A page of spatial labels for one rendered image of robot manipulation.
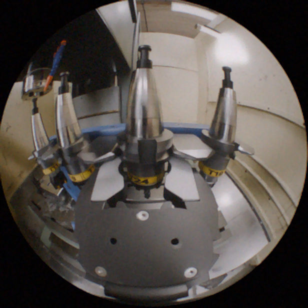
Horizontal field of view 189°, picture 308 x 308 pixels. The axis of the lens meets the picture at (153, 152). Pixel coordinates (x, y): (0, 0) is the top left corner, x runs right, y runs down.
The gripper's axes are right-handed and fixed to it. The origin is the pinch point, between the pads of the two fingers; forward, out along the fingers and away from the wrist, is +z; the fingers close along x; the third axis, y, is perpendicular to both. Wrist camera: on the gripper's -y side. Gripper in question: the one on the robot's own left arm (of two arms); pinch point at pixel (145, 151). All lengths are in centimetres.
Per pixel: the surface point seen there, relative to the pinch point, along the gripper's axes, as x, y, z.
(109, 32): -11.3, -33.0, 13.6
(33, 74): -37.2, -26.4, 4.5
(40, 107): -143, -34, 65
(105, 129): -6.3, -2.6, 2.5
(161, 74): 14, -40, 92
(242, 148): 14.2, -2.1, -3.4
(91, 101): -40, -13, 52
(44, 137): -20.1, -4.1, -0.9
